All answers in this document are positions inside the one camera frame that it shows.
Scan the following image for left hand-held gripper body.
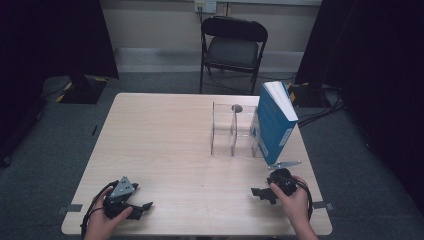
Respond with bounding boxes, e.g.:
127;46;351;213
101;174;140;220

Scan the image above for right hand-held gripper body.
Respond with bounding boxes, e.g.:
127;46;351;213
265;160;303;198

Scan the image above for blue book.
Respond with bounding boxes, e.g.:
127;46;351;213
256;80;300;166

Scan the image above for clear acrylic book rack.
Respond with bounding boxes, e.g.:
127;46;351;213
210;101;269;159

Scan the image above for person's right hand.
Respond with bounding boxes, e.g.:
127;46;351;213
269;175;312;228

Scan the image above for person's left hand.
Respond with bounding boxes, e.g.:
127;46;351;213
85;186;134;240

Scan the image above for grey tape strip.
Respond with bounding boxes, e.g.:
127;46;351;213
311;200;335;211
56;203;84;215

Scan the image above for black stand base yellow stripes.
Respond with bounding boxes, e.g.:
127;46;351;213
41;74;110;105
286;81;332;109

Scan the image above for black curtain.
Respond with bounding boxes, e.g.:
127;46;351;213
0;0;120;168
294;0;424;216

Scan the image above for black folding chair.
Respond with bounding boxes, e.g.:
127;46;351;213
198;15;269;96

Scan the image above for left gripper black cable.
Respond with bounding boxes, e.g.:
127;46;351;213
81;179;120;240

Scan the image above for black floor cables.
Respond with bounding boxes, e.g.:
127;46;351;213
294;85;346;130

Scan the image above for white wall socket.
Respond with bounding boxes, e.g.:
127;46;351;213
194;0;218;15

